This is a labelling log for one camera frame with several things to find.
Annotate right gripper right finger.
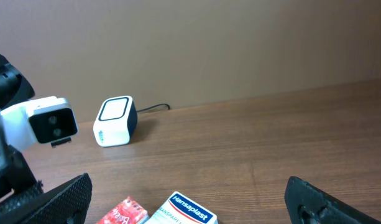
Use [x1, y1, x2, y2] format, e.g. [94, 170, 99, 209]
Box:
[284, 176, 381, 224]

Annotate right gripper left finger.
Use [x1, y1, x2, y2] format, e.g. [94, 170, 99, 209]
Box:
[0, 173, 93, 224]

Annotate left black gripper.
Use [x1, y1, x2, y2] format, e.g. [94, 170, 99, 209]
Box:
[0, 115, 43, 199]

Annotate small red tissue pack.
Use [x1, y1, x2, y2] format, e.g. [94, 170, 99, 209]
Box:
[97, 196, 149, 224]

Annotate white Hansaplast plaster box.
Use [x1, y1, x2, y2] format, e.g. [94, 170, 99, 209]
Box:
[145, 191, 218, 224]

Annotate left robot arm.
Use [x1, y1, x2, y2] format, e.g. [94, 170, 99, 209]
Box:
[0, 54, 42, 208]

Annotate white barcode scanner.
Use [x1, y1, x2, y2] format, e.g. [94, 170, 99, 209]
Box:
[93, 96, 137, 147]

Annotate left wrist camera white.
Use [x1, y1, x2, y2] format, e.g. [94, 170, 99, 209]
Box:
[0, 96, 78, 152]

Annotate scanner black cable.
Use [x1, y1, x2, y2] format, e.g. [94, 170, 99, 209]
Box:
[136, 103, 171, 113]

